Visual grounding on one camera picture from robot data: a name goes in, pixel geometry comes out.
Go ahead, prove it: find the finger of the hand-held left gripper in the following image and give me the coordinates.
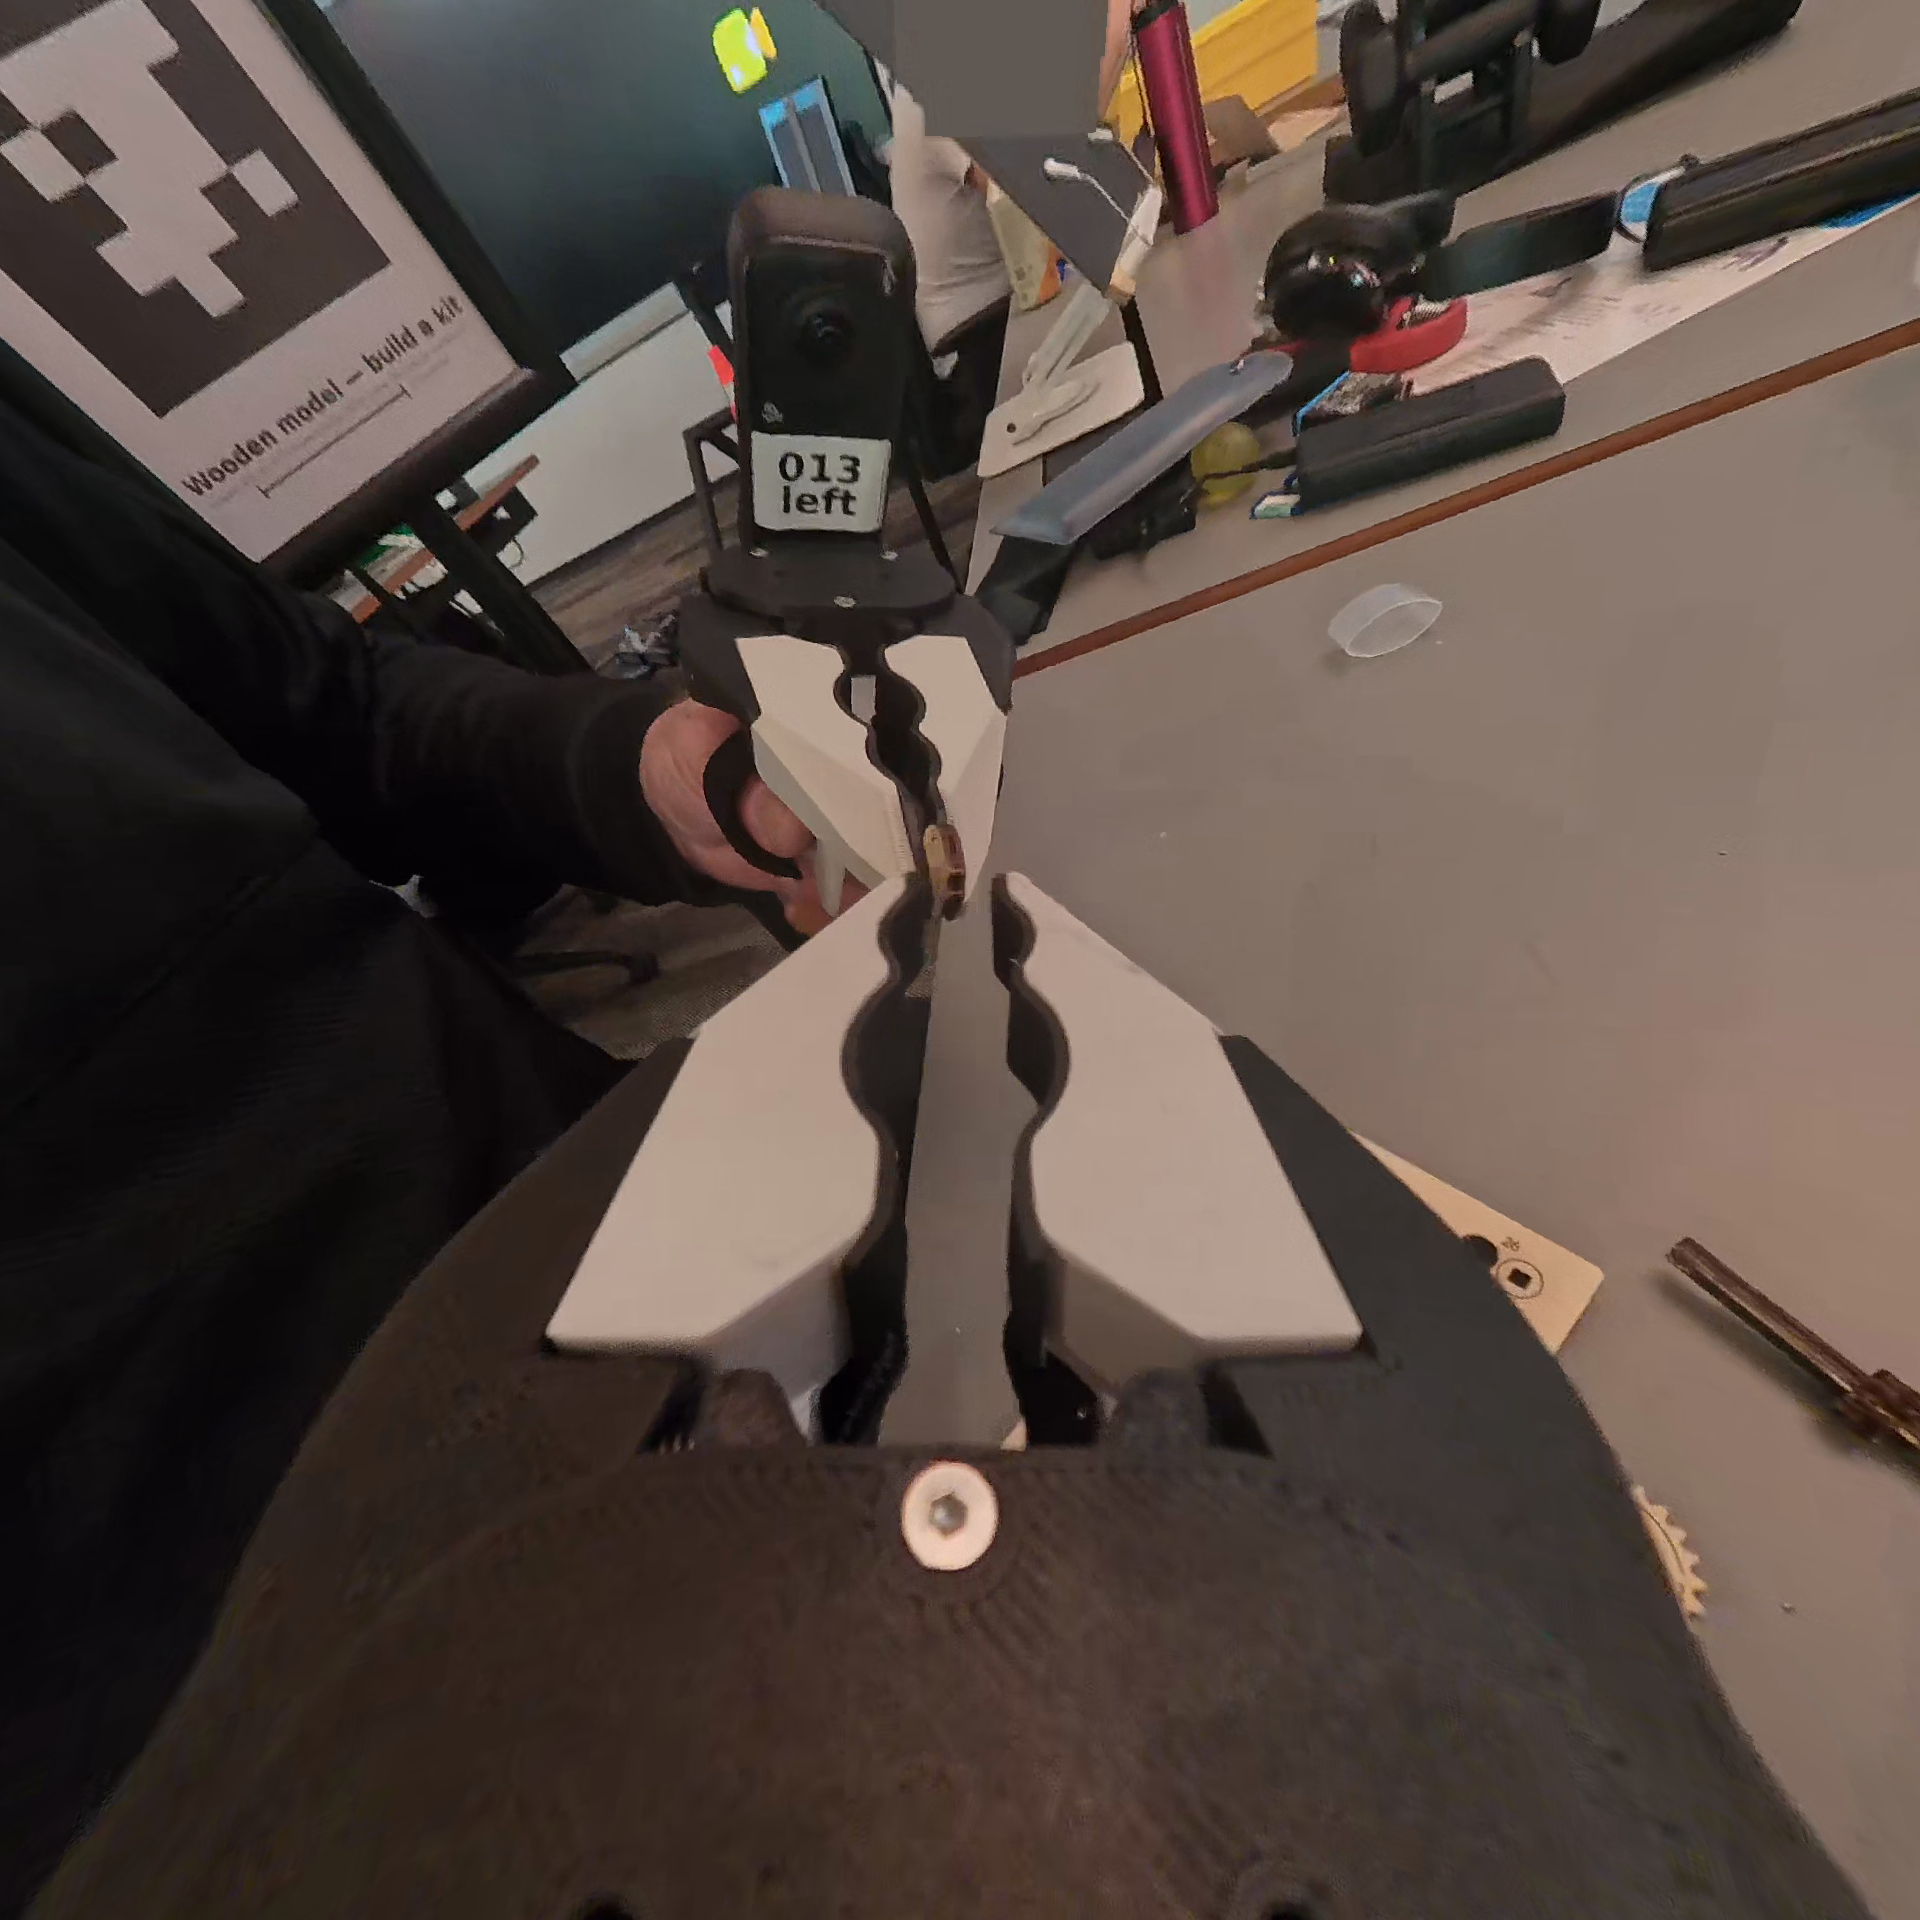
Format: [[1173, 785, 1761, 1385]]
[[732, 634, 936, 883], [877, 634, 1011, 887]]

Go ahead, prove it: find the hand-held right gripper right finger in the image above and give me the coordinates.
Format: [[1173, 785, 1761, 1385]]
[[991, 871, 1367, 1449]]

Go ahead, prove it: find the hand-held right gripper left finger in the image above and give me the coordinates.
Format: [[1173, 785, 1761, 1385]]
[[547, 873, 943, 1449]]

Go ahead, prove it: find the wooden parts sheet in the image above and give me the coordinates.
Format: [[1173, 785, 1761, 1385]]
[[1356, 1133, 1609, 1360]]

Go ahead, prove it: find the wooden wheel axle assembly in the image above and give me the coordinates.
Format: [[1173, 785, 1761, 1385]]
[[1665, 1238, 1920, 1457]]

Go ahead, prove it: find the person's left forearm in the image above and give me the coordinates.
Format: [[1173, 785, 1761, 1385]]
[[300, 598, 725, 912]]

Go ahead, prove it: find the person's left hand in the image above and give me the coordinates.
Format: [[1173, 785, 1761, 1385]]
[[637, 698, 875, 939]]

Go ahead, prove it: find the black flat board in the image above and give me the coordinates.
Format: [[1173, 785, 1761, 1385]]
[[952, 130, 1165, 298]]

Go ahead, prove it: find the black monitor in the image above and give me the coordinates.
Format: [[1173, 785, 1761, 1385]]
[[321, 0, 905, 381]]

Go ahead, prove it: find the blue grey plastic lid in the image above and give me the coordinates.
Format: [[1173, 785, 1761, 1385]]
[[993, 353, 1296, 551]]

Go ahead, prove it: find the framed marker sign board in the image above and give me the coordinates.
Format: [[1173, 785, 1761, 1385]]
[[0, 0, 580, 591]]

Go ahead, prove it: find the yellow box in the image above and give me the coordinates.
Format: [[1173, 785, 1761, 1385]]
[[1103, 0, 1325, 146]]

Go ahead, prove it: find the black headset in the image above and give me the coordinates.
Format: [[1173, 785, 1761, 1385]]
[[1257, 193, 1466, 342]]

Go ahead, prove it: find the black long pouch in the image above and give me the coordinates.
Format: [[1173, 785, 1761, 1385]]
[[1287, 354, 1570, 522], [1642, 88, 1920, 274]]

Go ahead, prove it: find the red coiled band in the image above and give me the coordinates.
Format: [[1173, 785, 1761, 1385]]
[[1348, 296, 1469, 377]]

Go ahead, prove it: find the black dumbbell rack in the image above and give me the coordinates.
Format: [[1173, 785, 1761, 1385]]
[[1319, 0, 1805, 208]]

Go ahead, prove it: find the clear plastic ring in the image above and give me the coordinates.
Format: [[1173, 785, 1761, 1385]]
[[1324, 581, 1447, 663]]

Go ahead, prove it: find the wooden gear ring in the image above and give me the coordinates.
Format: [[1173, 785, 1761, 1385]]
[[1631, 1481, 1712, 1623]]

